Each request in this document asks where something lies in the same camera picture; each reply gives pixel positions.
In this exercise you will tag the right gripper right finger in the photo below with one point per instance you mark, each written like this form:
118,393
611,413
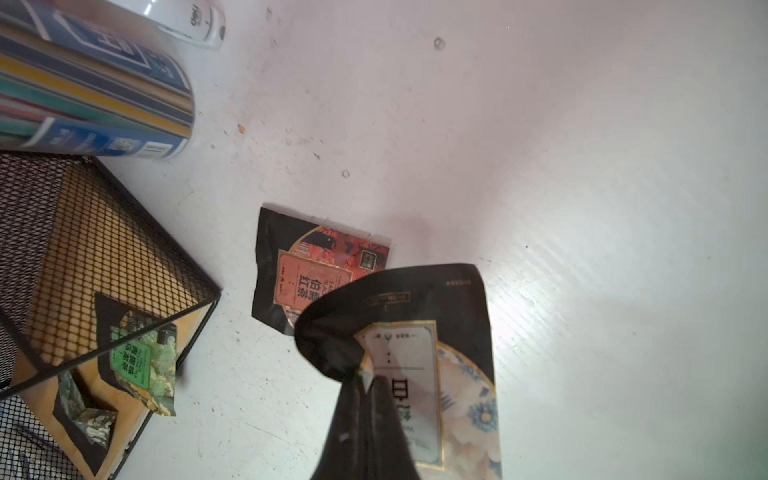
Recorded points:
388,454

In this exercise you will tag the red black tea bag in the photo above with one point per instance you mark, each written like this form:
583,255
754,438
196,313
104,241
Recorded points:
298,262

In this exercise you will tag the green tea bag right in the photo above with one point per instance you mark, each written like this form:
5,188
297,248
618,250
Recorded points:
141,358

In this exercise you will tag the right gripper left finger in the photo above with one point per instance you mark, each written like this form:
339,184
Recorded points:
343,455

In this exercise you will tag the blue-lidded pencil tube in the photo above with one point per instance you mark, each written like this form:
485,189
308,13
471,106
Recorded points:
70,86

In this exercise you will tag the green tea bag left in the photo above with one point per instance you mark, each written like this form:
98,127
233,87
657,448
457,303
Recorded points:
89,428

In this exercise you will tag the green tea bag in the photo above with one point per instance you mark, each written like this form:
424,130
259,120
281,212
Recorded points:
89,428
141,358

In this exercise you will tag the black wire wooden two-tier shelf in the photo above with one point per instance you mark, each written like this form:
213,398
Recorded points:
70,230

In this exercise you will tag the white floral black tea bag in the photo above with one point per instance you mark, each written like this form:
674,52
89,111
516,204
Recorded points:
427,330

